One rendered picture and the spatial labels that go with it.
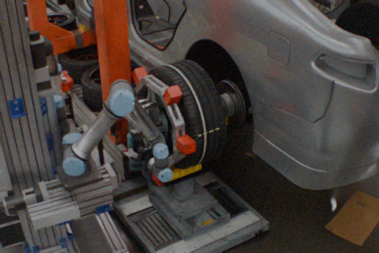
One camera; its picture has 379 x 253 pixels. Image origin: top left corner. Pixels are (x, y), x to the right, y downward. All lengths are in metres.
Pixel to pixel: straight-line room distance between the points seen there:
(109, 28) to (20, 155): 0.96
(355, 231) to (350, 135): 1.32
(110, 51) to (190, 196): 1.12
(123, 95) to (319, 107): 0.93
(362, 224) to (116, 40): 2.16
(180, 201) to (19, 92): 1.41
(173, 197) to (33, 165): 1.10
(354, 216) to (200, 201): 1.17
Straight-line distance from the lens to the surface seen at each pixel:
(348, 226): 3.68
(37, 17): 5.01
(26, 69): 2.56
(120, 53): 3.20
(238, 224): 3.47
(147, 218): 3.55
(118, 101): 2.31
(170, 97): 2.75
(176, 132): 2.82
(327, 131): 2.46
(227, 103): 3.17
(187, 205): 3.38
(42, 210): 2.69
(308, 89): 2.43
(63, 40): 5.16
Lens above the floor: 2.39
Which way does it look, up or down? 34 degrees down
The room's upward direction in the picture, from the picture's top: 1 degrees counter-clockwise
